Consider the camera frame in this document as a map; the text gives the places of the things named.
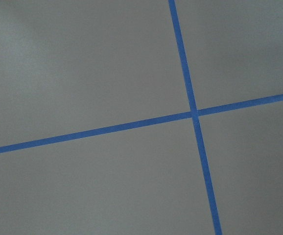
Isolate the blue tape line lengthwise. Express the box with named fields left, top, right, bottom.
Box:
left=168, top=0, right=223, bottom=235

